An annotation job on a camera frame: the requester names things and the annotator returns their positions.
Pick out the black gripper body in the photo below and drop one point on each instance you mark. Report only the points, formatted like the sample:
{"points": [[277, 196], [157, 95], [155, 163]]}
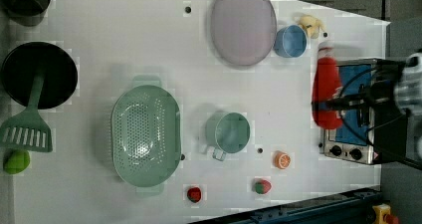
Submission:
{"points": [[378, 96]]}

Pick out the red plush ketchup bottle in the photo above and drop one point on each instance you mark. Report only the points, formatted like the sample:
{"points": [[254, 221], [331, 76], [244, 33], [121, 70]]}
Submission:
{"points": [[326, 85]]}

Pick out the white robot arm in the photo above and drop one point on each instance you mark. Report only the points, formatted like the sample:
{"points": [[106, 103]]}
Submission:
{"points": [[405, 94]]}

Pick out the green oval strainer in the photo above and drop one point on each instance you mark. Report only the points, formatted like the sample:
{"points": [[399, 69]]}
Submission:
{"points": [[145, 128]]}

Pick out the silver toaster oven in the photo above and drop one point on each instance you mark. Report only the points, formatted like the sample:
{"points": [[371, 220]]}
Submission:
{"points": [[367, 136]]}

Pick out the yellow plush toy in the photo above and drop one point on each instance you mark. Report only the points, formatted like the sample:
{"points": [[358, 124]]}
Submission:
{"points": [[313, 26]]}

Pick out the blue cup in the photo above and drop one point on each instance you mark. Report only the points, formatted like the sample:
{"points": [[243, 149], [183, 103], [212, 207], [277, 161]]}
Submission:
{"points": [[291, 42]]}

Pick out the orange slice toy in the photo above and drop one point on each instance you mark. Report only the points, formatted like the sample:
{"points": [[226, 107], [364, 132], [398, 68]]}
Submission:
{"points": [[281, 160]]}

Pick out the yellow red clamp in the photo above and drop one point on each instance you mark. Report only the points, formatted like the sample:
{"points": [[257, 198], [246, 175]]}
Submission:
{"points": [[383, 215]]}

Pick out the red green strawberry toy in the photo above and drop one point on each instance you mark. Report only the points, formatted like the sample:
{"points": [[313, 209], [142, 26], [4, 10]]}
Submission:
{"points": [[262, 186]]}

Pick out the green mug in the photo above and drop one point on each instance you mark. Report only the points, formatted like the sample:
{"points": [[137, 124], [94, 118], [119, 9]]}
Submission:
{"points": [[225, 133]]}

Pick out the lilac round plate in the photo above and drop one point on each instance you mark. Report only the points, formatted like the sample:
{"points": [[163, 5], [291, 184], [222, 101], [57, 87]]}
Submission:
{"points": [[243, 31]]}

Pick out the red toy fruit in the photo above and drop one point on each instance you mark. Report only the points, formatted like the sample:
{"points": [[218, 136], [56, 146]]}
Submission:
{"points": [[194, 194]]}

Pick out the green slotted spatula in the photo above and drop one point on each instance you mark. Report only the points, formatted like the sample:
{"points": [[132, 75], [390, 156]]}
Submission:
{"points": [[27, 130]]}

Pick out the black round pan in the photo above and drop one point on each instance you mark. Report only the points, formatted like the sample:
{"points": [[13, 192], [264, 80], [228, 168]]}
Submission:
{"points": [[20, 66]]}

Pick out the dark grey cup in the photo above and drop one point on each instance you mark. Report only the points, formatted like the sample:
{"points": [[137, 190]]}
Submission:
{"points": [[27, 13]]}

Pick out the green toy fruit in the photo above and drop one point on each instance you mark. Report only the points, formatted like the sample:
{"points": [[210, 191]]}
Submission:
{"points": [[17, 162]]}

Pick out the blue metal frame rail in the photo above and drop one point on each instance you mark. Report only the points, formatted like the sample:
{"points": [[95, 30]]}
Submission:
{"points": [[351, 207]]}

